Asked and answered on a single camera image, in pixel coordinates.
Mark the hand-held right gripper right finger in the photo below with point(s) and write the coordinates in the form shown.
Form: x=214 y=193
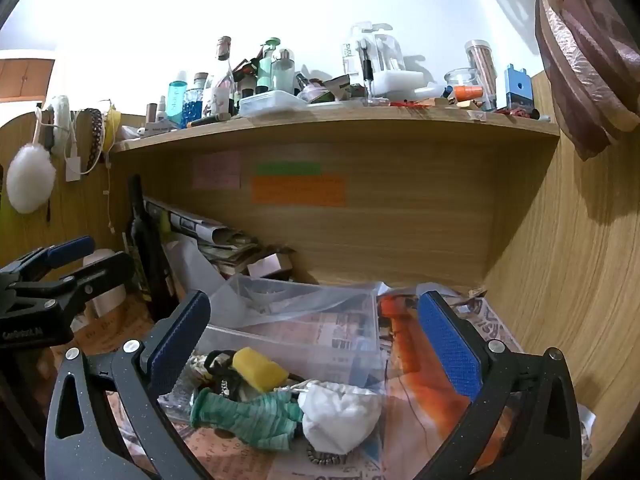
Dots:
x=447 y=345

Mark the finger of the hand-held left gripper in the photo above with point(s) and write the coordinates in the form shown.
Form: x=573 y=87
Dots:
x=70 y=251
x=100 y=275

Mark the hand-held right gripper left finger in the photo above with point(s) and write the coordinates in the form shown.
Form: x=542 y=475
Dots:
x=180 y=340

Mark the yellow sponge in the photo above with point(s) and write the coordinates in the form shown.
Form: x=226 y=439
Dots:
x=260 y=367

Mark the green striped sock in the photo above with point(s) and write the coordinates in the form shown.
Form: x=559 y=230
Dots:
x=250 y=415

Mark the clear plastic storage box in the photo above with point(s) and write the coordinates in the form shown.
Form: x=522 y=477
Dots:
x=300 y=320

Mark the white cloth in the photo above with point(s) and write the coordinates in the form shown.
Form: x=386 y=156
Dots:
x=340 y=415

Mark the newspaper lining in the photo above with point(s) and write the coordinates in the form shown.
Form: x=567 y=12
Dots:
x=410 y=360

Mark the dark glass bottle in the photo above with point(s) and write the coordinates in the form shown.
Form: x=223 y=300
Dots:
x=147 y=255

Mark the white fluffy puff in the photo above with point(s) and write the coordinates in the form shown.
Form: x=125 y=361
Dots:
x=30 y=180

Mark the white charger plug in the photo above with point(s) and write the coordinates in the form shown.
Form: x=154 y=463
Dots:
x=73 y=168

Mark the stack of folded newspapers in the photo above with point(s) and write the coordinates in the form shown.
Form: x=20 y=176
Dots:
x=215 y=240

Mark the patterned headband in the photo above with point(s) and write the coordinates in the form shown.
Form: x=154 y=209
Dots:
x=93 y=137

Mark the small white cardboard box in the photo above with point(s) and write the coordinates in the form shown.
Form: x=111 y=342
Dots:
x=270 y=265

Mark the white round pad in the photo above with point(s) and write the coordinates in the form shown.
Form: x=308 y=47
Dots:
x=60 y=120

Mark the yellow cloth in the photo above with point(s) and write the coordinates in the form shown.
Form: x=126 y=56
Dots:
x=114 y=125

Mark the pink sticky note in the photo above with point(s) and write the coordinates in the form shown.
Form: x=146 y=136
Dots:
x=217 y=171

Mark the small white bottle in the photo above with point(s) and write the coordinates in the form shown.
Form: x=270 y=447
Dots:
x=161 y=110

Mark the dark cosmetic tube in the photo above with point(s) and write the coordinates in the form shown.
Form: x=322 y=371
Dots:
x=210 y=120

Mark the orange sticky note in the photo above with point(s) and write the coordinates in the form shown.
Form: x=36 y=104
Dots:
x=298 y=191

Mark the blue liquid bottle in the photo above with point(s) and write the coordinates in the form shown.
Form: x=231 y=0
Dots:
x=177 y=94

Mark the blue bead bottle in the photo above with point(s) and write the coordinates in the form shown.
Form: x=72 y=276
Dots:
x=194 y=99

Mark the pink label bottle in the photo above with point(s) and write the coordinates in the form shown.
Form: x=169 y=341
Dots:
x=221 y=96

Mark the clear lidded box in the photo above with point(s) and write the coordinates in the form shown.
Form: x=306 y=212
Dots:
x=270 y=102

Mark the wooden shelf board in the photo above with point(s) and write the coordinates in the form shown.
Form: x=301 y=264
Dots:
x=350 y=122

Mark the glass jar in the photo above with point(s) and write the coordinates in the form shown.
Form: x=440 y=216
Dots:
x=460 y=80

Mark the mint green pump bottle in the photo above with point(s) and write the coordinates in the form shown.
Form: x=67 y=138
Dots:
x=266 y=67

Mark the white plastic block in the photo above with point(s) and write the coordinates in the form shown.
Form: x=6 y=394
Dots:
x=399 y=83

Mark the blue box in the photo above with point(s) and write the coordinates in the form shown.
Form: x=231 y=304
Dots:
x=517 y=86

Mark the silver-capped mint bottle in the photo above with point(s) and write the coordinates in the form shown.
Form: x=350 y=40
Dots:
x=283 y=72

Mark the black pen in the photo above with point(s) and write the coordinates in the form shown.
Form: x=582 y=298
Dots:
x=367 y=75

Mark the clear tall canister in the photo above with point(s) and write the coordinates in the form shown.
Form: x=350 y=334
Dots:
x=482 y=65

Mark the clear plastic packaging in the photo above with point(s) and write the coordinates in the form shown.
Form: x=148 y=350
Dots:
x=385 y=52

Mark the dark hanging fabric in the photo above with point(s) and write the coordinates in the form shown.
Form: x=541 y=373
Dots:
x=585 y=55

